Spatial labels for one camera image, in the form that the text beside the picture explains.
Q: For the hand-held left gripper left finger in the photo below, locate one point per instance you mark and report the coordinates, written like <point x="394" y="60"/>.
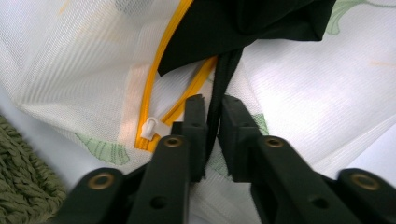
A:
<point x="174" y="174"/>

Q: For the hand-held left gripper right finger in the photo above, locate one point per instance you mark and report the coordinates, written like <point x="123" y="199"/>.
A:
<point x="280" y="174"/>

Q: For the black cloth garment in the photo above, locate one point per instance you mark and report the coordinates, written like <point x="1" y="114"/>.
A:
<point x="233" y="28"/>

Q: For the green woven basket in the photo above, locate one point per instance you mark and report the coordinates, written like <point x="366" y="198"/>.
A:
<point x="25" y="180"/>

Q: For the white table cover sheet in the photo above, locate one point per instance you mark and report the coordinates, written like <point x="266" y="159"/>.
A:
<point x="37" y="140"/>

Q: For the white leaf-print mesh laundry bag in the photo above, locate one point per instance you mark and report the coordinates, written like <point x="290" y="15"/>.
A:
<point x="77" y="56"/>

